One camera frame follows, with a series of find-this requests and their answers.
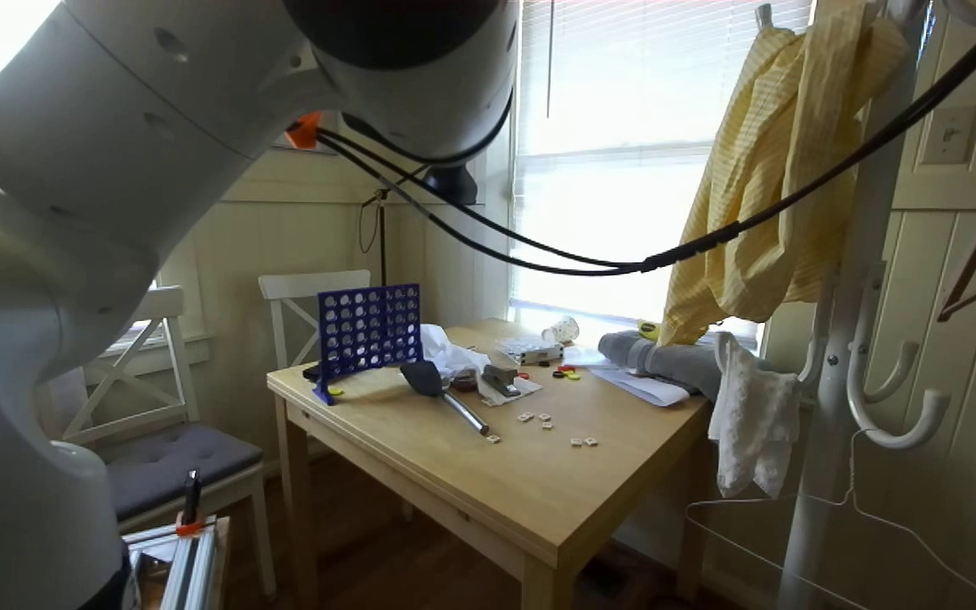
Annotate white panelled door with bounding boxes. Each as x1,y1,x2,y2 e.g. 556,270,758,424
870,0,976,610

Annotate blue game grid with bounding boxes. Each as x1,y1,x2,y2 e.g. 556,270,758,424
314,280,427,407

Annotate grey aluminium frame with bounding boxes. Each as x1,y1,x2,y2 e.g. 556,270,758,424
120,512,230,610

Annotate white wooden chair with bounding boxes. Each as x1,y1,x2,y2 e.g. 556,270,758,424
255,269,377,371

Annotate grey folded towel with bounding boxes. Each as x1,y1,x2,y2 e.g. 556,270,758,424
596,324,735,400

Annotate white window blinds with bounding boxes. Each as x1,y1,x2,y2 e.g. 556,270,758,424
517,0,819,332

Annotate patterned paper cup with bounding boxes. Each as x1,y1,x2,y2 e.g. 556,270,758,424
539,315,582,348

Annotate black camera on stand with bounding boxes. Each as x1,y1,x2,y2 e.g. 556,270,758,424
354,162,480,293

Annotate grey crumpled cloth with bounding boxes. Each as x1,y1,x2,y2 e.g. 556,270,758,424
418,322,544,407

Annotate white chair grey cushion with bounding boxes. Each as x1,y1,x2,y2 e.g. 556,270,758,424
51,280,277,605

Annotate black rod orange collar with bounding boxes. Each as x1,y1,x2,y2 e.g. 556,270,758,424
174,469,208,544

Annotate metal bolt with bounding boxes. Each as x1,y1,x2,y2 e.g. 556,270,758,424
396,357,500,444

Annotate black cable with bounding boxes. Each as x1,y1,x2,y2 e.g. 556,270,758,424
314,0,976,280
314,130,649,280

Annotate white wire hanger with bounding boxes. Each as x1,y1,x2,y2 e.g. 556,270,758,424
679,428,976,610

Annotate orange cable clip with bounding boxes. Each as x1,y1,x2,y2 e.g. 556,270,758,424
281,111,330,153

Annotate small white cloth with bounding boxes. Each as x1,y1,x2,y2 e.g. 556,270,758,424
705,332,805,502

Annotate white coat rack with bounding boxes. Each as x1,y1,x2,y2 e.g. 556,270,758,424
753,0,976,610

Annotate yellow shirt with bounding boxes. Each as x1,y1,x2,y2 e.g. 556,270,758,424
657,0,909,348

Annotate white paper sheet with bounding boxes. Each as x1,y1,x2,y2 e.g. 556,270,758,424
585,359,693,412

